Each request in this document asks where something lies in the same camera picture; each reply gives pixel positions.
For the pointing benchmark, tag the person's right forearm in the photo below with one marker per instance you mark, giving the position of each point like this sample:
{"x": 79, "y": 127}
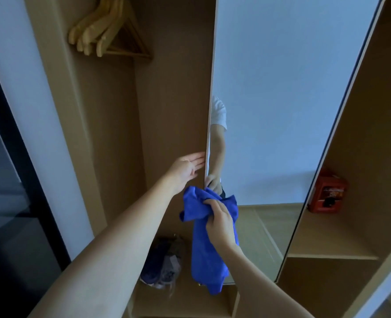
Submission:
{"x": 265, "y": 288}

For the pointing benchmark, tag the person's left hand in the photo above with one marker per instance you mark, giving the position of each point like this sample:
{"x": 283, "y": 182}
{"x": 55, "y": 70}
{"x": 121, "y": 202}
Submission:
{"x": 185, "y": 168}

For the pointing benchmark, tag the person's right hand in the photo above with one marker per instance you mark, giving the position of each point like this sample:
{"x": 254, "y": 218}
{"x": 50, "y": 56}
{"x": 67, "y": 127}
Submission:
{"x": 222, "y": 228}

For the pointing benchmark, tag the clear bag of slippers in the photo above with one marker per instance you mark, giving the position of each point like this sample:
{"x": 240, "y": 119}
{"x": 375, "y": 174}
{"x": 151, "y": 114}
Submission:
{"x": 164, "y": 261}

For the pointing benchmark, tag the light wooden wardrobe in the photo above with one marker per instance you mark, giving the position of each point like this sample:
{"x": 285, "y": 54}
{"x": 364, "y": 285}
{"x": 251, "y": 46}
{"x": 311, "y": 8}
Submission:
{"x": 371, "y": 129}

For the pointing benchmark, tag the tall mirror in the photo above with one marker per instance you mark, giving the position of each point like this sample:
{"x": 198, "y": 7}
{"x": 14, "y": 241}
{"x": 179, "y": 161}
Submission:
{"x": 281, "y": 79}

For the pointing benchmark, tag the red printed box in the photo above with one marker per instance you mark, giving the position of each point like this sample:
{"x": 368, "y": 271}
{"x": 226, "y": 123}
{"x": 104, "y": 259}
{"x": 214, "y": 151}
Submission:
{"x": 328, "y": 195}

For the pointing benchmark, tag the person's left forearm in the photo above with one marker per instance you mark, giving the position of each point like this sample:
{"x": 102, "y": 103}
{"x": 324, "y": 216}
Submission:
{"x": 109, "y": 258}

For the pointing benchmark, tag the black framed glass door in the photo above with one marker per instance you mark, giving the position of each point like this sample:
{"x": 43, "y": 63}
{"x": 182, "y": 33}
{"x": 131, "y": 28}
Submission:
{"x": 10, "y": 211}

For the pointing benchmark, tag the blue microfibre cloth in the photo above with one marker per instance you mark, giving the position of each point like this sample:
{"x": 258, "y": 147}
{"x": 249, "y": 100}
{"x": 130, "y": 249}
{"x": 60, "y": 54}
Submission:
{"x": 205, "y": 261}

